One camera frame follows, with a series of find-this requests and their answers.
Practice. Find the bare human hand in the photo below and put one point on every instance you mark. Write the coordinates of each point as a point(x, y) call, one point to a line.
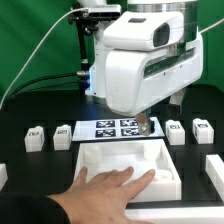
point(103, 199)

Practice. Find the white front fence bar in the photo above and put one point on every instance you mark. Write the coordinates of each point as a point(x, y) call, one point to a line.
point(187, 215)

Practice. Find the black sleeved forearm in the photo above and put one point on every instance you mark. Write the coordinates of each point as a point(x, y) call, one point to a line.
point(18, 208)

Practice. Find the white square tabletop tray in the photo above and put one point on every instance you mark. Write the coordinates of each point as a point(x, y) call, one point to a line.
point(141, 155)

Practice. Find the black camera stand pole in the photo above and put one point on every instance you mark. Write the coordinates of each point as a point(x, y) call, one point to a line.
point(83, 52)

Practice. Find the white left obstacle block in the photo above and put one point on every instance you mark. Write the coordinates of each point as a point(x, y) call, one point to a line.
point(3, 175)

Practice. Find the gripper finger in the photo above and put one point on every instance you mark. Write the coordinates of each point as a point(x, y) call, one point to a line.
point(144, 124)
point(175, 103)

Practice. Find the white AprilTag base plate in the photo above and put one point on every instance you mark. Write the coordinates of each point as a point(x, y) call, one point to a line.
point(107, 129)

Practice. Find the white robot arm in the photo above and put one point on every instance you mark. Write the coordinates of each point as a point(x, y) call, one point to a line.
point(146, 25)

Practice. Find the black camera on stand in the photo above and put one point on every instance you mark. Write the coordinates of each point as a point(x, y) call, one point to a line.
point(97, 13)

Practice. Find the white right fence bar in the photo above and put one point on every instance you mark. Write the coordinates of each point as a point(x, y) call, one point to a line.
point(214, 167)

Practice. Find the white fence bar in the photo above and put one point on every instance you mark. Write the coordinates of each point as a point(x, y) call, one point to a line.
point(214, 167)
point(187, 215)

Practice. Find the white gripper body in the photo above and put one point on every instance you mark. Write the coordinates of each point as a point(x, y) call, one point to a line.
point(135, 81)

